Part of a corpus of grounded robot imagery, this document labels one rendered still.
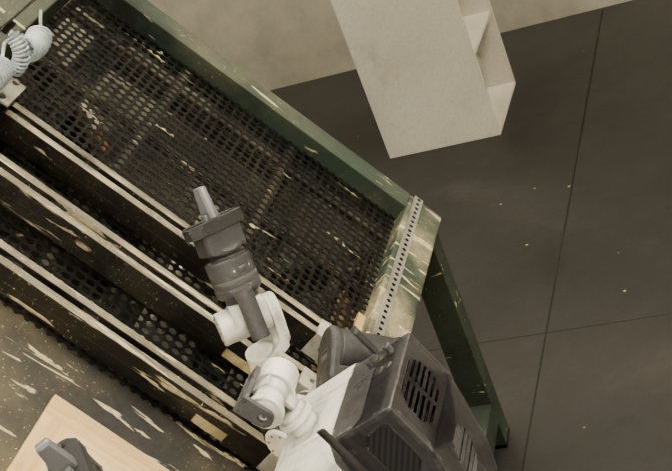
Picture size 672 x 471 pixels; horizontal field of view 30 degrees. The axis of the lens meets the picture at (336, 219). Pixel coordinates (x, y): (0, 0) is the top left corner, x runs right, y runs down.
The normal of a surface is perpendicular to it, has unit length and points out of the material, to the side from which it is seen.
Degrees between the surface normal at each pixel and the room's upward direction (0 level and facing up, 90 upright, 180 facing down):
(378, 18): 90
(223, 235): 78
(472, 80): 90
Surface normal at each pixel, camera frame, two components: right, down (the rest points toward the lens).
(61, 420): 0.57, -0.64
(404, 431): -0.20, 0.50
